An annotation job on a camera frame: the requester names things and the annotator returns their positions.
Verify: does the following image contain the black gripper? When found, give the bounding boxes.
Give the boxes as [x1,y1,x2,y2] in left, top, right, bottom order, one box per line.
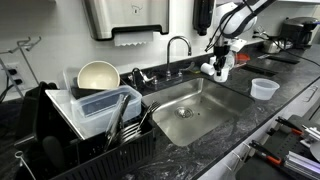
[213,44,232,77]

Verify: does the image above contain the stainless steel sink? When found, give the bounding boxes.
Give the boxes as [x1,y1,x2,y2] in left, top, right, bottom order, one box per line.
[141,77,256,148]

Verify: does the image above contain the metal sink drain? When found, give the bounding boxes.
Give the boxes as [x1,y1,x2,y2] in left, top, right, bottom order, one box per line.
[173,106,194,120]

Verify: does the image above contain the red lidded food container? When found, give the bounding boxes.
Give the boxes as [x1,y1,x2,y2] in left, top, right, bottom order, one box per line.
[235,53,251,68]

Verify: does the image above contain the black flat tablet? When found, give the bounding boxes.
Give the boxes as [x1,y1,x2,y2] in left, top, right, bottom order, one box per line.
[240,63,279,78]

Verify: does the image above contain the chrome gooseneck faucet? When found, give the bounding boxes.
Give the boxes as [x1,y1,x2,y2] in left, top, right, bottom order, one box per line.
[165,35,193,81]

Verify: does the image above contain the clear plastic deli container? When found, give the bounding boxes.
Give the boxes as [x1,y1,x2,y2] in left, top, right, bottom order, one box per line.
[250,78,281,101]

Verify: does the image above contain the black soap dispenser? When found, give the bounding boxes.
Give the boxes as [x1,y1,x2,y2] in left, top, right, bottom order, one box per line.
[192,0,216,37]

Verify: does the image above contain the small steel pot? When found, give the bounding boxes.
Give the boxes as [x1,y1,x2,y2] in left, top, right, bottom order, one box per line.
[261,36,294,55]

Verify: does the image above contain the black flat device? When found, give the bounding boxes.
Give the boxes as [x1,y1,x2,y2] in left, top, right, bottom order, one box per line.
[257,53,301,65]

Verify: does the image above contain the metal fork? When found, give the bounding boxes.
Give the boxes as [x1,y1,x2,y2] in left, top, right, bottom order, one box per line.
[138,101,162,129]

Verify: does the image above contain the black coffee maker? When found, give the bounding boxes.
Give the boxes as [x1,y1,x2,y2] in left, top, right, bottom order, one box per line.
[279,16,320,49]

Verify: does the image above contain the white lower cabinets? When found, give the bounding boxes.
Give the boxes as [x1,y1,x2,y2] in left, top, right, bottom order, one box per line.
[196,78,320,180]

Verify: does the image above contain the steel paper towel dispenser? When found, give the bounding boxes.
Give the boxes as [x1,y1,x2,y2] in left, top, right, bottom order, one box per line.
[81,0,171,48]

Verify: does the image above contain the black tool cart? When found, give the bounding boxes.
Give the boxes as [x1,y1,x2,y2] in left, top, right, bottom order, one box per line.
[234,114,320,180]

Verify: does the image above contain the metal tongs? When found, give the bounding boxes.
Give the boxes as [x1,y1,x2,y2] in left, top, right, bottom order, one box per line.
[103,93,132,153]

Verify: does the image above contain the cream round bowl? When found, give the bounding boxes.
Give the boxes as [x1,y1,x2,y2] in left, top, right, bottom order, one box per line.
[77,60,121,90]

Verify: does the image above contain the aluminium extrusion piece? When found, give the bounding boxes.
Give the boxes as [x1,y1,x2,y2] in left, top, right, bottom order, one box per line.
[284,150,320,180]

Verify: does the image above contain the clear plastic storage box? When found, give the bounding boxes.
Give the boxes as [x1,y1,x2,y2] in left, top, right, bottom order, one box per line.
[70,84,143,138]

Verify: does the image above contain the black dish rack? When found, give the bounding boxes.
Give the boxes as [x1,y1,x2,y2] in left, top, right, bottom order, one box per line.
[13,81,158,180]

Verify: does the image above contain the clear plastic tray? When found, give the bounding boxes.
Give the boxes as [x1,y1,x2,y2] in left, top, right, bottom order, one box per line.
[44,88,88,141]

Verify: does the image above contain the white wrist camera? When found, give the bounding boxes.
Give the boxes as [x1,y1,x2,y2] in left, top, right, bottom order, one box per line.
[230,37,248,53]

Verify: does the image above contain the chrome faucet handle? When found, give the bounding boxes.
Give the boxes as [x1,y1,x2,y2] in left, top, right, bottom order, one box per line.
[178,61,197,77]

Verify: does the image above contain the metal wire rack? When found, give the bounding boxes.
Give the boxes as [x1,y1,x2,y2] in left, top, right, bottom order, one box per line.
[0,35,43,99]

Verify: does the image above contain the white wall outlet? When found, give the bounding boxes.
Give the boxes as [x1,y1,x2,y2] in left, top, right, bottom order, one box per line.
[3,64,24,89]

